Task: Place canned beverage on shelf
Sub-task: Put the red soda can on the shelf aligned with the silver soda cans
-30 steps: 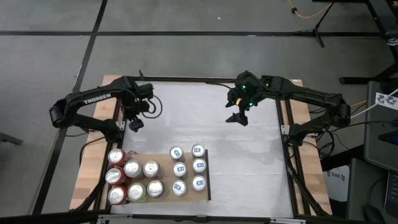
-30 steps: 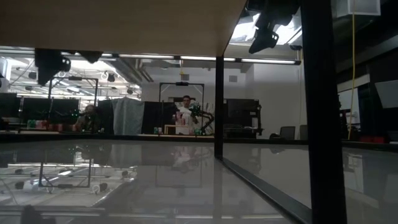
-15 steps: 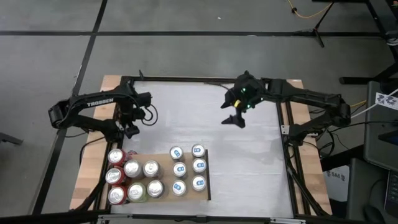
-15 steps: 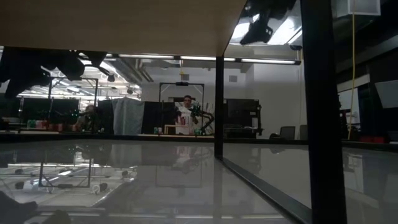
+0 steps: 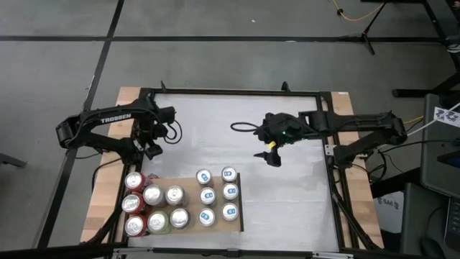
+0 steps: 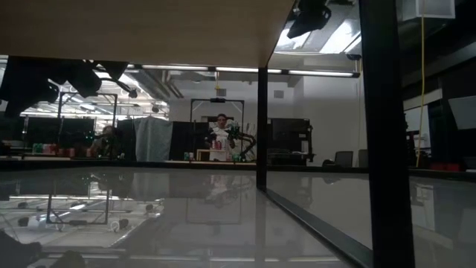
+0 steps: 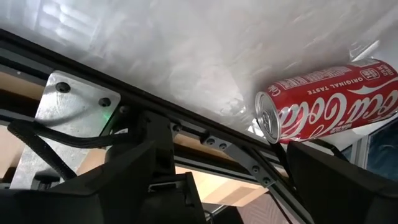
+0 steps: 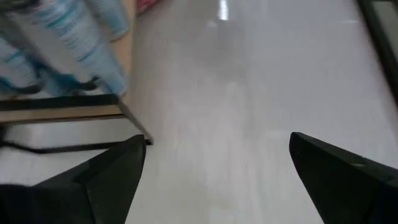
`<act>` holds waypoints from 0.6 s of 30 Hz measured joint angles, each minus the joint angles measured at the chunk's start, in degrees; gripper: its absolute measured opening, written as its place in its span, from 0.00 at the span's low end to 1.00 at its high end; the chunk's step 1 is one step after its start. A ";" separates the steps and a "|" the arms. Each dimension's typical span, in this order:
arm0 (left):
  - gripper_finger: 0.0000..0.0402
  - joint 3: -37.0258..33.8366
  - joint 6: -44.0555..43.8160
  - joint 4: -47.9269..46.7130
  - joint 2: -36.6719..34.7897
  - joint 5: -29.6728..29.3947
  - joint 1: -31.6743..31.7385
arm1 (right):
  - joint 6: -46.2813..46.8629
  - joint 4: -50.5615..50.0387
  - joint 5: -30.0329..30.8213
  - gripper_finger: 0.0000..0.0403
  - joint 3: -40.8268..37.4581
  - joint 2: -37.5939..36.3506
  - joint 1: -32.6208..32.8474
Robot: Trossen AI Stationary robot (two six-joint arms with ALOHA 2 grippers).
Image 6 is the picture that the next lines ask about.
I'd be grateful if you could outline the black partition panel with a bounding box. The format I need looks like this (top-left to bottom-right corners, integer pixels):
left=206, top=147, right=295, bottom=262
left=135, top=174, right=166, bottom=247
left=169, top=121, right=211, bottom=162

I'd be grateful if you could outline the black metal rig frame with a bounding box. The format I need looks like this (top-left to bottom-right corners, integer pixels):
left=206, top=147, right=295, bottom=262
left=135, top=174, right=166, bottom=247
left=190, top=98, right=245, bottom=162
left=57, top=91, right=119, bottom=130

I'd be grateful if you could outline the red box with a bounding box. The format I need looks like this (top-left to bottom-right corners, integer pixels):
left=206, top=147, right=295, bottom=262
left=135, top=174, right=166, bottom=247
left=431, top=162, right=462, bottom=172

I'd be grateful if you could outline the white ceiling box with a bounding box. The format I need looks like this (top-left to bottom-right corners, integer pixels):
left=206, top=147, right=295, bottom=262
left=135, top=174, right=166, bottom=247
left=401, top=0, right=457, bottom=22

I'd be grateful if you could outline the black desk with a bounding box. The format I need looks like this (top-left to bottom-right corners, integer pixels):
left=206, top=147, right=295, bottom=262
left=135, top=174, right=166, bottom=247
left=0, top=155, right=129, bottom=170

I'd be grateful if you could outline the light wooden board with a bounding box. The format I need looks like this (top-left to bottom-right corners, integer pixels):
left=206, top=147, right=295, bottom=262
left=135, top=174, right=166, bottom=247
left=0, top=0, right=416, bottom=268

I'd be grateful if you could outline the person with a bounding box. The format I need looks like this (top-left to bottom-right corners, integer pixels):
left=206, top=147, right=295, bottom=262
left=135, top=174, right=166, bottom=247
left=89, top=125, right=120, bottom=159
left=208, top=113, right=237, bottom=162

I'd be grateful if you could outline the small wooden shelf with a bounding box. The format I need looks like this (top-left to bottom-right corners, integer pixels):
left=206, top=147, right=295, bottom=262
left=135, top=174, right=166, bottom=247
left=196, top=148, right=228, bottom=162

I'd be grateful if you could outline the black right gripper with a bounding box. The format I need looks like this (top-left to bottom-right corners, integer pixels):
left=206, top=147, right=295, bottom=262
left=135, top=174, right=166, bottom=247
left=286, top=0, right=332, bottom=40

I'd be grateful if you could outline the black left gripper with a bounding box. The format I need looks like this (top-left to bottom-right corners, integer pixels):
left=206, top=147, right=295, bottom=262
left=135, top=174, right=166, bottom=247
left=0, top=55, right=130, bottom=118

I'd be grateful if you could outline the grey cloth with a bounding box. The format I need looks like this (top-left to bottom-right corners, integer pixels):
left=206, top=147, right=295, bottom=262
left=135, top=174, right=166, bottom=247
left=133, top=116, right=174, bottom=163

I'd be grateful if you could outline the black wall screen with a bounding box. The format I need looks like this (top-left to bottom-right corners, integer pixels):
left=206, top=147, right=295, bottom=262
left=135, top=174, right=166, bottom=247
left=267, top=118, right=315, bottom=166

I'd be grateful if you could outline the white board panel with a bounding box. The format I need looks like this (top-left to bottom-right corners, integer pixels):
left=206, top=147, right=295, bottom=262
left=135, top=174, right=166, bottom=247
left=448, top=95, right=476, bottom=131

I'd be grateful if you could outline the black monitor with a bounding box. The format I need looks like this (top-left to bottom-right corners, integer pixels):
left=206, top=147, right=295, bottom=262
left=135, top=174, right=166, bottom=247
left=25, top=117, right=96, bottom=148

